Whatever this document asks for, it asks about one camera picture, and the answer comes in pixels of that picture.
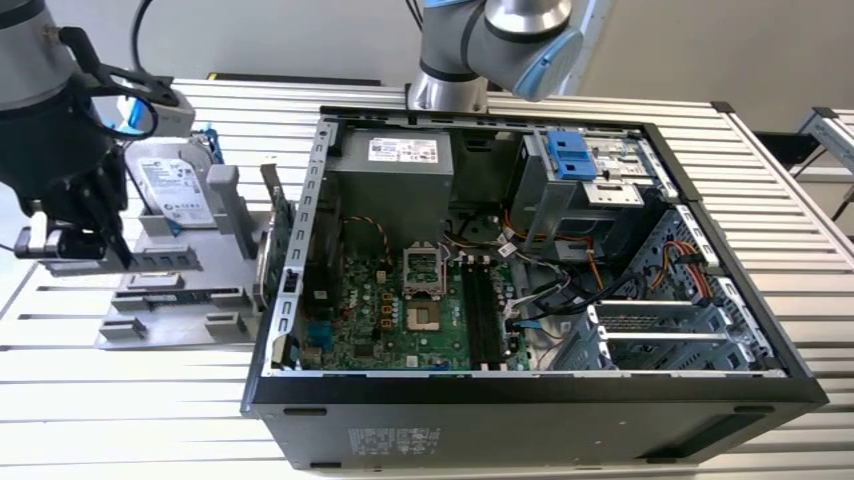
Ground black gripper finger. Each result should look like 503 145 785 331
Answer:
14 168 133 263

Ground hard disk in blue carrier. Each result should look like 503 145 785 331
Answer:
122 127 232 236

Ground grey parts rack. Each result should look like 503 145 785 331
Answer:
38 166 278 351

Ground green graphics card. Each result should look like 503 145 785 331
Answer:
252 158 298 314

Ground black case fan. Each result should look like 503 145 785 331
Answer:
309 195 346 301

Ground black strip yellow tip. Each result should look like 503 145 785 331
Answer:
205 72 382 87

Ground grey power supply unit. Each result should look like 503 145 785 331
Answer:
330 128 456 241

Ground CPU socket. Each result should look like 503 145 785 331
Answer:
404 298 446 335

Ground green motherboard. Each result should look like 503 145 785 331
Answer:
292 239 535 372

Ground black round case speaker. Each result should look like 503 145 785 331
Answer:
462 215 501 244

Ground black open PC case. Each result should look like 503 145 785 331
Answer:
238 104 829 472

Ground blue plastic drive latch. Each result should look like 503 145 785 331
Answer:
543 130 595 182

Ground grey metal drive cage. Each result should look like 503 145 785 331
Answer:
509 127 668 251

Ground grey metal disk bay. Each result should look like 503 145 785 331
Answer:
585 298 759 372

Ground silver wrist camera blue light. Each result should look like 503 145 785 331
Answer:
142 92 196 137

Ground thin black camera cable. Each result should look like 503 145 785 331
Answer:
128 0 160 81

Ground twisted multicoloured fan wire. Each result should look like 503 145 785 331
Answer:
340 214 396 267

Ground metal socket cover frame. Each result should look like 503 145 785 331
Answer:
401 240 446 299

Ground power wire bundle white tags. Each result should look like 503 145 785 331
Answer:
438 207 535 261

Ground black data cables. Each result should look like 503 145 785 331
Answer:
512 267 645 321

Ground orange red power wires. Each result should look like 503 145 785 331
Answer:
656 240 713 307

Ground small aluminium frame table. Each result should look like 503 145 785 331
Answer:
788 105 854 184

